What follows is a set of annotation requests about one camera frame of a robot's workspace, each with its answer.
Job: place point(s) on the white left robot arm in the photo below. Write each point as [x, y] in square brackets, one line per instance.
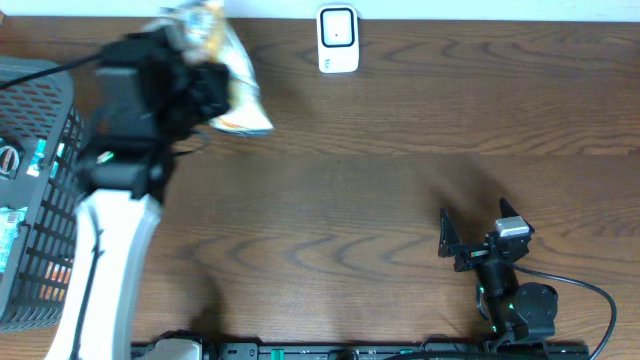
[123, 184]

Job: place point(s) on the dark green round-logo box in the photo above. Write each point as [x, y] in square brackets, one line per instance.
[11, 157]

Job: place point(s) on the white barcode scanner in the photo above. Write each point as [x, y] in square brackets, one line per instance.
[337, 39]

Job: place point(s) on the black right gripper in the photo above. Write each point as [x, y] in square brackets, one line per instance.
[472, 254]

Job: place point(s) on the teal tissue pack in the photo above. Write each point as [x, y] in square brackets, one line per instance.
[37, 162]

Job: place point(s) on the large yellow snack bag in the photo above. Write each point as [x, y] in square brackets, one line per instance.
[201, 33]

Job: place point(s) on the grey plastic shopping basket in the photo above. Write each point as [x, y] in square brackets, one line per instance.
[34, 285]

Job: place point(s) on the teal snack pack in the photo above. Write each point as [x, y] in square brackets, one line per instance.
[10, 220]

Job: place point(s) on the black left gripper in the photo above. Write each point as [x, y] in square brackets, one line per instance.
[209, 82]

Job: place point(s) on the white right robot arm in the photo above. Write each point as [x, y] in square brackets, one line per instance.
[519, 312]

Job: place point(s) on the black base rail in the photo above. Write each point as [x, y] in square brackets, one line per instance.
[438, 348]

